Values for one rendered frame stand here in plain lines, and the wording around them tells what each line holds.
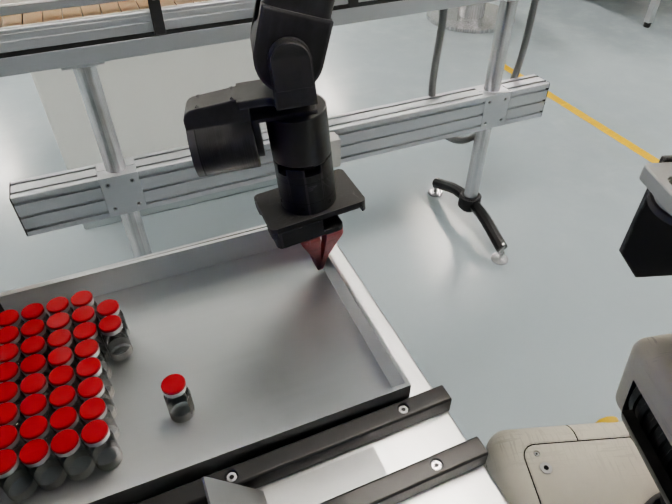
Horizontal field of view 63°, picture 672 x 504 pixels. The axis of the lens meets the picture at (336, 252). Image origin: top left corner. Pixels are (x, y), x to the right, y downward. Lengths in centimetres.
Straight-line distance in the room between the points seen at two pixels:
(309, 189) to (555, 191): 199
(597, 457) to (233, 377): 90
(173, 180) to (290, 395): 107
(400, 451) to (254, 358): 17
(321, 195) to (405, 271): 141
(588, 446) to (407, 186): 137
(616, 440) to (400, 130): 99
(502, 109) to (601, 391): 90
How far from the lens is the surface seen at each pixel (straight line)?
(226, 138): 50
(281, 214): 56
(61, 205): 154
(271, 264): 65
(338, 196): 57
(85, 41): 134
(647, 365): 76
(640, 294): 210
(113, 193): 153
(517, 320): 186
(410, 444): 51
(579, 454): 128
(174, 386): 50
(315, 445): 49
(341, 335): 58
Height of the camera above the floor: 132
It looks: 42 degrees down
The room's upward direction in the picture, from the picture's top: straight up
